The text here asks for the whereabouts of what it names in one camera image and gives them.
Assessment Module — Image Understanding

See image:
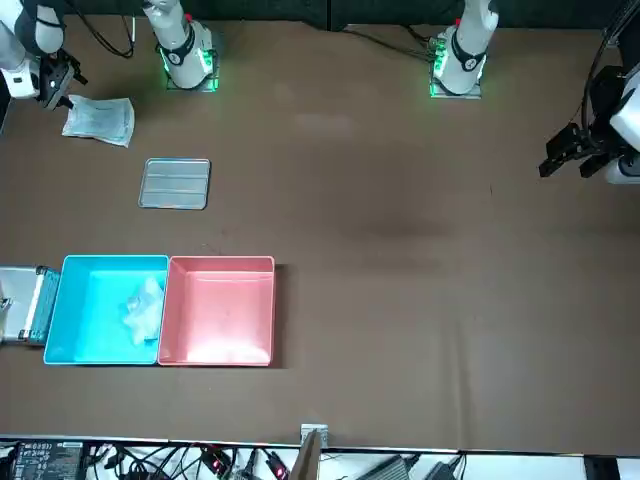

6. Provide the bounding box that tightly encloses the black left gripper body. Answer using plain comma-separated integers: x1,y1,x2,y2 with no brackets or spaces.
579,64,626,156

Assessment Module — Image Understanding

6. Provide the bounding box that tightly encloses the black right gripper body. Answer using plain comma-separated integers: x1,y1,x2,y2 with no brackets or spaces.
33,53,82,104

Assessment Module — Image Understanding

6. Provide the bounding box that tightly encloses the new face mask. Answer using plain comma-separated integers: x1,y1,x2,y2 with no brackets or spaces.
61,94,135,149

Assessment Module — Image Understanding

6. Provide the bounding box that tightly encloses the used white face mask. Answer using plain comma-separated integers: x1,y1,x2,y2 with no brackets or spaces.
118,277,166,346

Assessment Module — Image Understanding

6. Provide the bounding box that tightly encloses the blue plastic box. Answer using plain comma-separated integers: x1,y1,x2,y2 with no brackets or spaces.
43,254,170,366

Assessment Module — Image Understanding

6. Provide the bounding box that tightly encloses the pink plastic box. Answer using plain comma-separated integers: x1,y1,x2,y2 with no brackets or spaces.
157,255,276,369

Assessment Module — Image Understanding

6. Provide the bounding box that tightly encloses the small grey ridged tray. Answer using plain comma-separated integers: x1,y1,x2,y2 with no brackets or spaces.
138,158,212,210

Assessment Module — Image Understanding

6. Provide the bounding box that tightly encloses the silver aluminium case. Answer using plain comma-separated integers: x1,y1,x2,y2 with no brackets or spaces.
0,264,64,347

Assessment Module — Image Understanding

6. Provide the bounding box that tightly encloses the small black power adapter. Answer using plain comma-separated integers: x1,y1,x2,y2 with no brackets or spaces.
418,459,462,480

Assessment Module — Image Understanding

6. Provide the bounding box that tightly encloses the black labelled power adapter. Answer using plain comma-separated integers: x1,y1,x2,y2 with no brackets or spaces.
9,439,85,480

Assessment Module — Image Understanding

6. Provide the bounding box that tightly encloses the grey power adapter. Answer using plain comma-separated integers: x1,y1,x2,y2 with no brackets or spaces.
358,453,417,480

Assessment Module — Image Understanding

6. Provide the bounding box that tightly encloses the black left arm cable bundle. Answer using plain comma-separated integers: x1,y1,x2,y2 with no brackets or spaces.
579,0,640,134

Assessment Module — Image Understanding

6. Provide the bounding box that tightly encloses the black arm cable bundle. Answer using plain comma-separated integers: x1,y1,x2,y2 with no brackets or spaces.
62,0,139,60
579,0,640,134

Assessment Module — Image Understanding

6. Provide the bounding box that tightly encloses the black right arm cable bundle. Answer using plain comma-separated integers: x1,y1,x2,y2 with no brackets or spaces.
62,0,139,60

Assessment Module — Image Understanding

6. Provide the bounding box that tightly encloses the black left base cable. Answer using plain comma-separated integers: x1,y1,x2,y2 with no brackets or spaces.
339,19,446,64

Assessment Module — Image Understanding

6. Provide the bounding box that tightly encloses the aluminium profile post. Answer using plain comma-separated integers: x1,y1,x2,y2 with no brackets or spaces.
291,423,330,480

